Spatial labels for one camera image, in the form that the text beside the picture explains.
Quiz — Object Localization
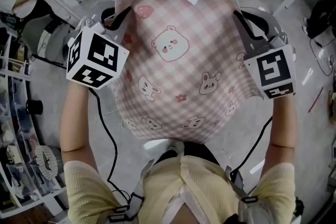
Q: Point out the person's right forearm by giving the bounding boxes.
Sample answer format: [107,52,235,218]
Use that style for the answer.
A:
[263,95,300,166]

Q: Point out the red and white stick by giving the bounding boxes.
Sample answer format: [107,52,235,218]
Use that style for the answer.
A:
[307,86,324,114]

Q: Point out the grey harness strap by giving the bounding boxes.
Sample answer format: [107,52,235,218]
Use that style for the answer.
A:
[224,165,263,224]
[108,159,155,223]

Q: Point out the person's yellow knit cardigan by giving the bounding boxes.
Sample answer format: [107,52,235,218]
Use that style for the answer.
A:
[64,155,297,224]

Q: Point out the black bucket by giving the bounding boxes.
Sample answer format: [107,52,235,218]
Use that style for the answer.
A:
[26,99,44,115]

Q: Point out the person's left forearm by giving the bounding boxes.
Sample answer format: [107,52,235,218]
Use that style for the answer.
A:
[59,83,100,166]

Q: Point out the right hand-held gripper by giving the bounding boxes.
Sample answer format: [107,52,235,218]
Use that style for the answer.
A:
[233,6,296,100]

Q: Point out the pink checkered bear cloth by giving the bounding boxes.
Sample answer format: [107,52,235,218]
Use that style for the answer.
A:
[108,0,265,145]

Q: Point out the white shelf unit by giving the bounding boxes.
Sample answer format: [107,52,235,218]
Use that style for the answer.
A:
[0,33,68,215]

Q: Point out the brown bag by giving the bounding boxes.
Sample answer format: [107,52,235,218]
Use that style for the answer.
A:
[328,89,336,124]

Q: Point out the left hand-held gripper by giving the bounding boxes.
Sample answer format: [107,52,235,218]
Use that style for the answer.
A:
[66,1,132,91]

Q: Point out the person's black trousers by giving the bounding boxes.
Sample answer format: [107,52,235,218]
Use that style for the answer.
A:
[156,141,221,166]

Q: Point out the pleated grey bin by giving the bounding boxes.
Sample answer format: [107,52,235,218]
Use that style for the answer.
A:
[34,145,60,181]

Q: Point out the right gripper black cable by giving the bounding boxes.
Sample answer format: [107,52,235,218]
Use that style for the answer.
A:
[229,114,274,179]

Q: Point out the black floor cable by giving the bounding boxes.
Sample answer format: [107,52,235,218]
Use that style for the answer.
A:
[309,36,336,77]

